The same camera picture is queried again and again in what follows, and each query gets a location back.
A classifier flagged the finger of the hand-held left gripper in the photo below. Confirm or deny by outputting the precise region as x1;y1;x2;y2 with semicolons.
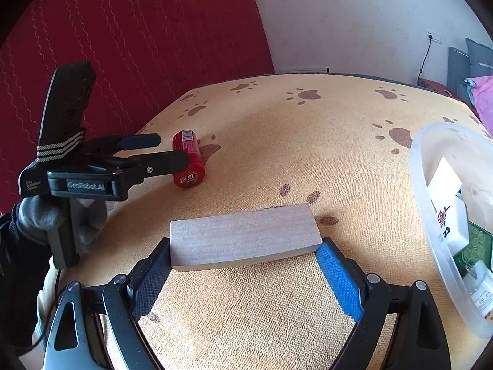
113;133;162;152
126;150;190;180

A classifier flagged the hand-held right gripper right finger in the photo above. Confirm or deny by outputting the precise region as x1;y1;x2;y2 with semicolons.
315;238;452;370

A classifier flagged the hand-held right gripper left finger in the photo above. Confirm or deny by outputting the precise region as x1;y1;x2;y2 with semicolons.
43;238;173;370

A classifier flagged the red cylindrical tin can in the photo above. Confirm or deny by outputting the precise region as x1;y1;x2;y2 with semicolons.
171;130;206;189

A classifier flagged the light wooden block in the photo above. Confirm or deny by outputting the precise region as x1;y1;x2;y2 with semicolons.
170;203;323;272

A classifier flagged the clear plastic bowl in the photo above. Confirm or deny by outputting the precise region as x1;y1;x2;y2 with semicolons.
408;122;493;340

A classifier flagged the white mahjong tile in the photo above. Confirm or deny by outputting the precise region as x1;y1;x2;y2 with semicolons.
435;196;470;251

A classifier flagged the white charger plug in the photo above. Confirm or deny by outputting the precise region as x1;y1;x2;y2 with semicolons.
460;260;493;322

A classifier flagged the green jar-shaped tin box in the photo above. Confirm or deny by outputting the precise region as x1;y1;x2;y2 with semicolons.
452;221;493;274

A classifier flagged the white rectangular block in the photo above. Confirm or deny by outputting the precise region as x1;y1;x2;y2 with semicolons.
427;157;463;205

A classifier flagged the person's left hand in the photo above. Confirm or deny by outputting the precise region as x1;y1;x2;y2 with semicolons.
12;195;109;257

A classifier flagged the red curtain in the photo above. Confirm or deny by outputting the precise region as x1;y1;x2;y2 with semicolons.
0;0;275;216

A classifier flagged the yellow paw-print blanket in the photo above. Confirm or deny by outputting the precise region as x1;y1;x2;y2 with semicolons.
36;73;493;370

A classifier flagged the dark red cloth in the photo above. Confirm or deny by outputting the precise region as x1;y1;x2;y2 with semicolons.
418;78;468;103

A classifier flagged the pink blanket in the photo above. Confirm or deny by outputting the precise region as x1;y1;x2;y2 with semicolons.
464;75;493;139

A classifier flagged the grey headboard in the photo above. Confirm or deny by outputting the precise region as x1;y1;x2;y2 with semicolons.
447;38;493;105

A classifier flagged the black power cable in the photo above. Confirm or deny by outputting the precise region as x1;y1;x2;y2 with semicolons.
418;39;432;85

